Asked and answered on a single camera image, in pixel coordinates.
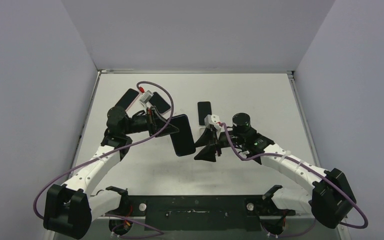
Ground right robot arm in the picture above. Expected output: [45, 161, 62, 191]
[194, 112, 357, 229]

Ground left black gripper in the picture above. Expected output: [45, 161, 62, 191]
[123, 106, 180, 138]

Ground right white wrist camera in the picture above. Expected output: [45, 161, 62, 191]
[204, 114, 222, 131]

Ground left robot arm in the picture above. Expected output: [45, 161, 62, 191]
[43, 105, 180, 240]

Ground phone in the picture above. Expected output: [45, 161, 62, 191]
[170, 114, 196, 157]
[149, 91, 171, 115]
[115, 88, 140, 111]

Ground aluminium table frame rail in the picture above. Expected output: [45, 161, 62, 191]
[96, 68, 294, 80]

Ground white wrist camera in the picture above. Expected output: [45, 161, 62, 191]
[204, 114, 222, 131]
[139, 90, 154, 106]

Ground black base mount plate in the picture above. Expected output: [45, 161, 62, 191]
[110, 195, 296, 232]

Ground black smartphone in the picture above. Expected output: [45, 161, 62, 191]
[197, 101, 212, 126]

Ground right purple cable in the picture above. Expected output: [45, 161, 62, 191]
[221, 122, 369, 230]

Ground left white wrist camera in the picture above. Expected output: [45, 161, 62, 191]
[139, 90, 154, 106]

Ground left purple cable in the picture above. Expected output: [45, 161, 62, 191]
[32, 80, 176, 220]

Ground beige phone case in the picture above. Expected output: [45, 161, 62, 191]
[199, 126, 211, 139]

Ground purple cable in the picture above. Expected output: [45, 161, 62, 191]
[32, 80, 176, 220]
[221, 122, 369, 230]

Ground phone in pink case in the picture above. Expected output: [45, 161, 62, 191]
[115, 88, 140, 111]

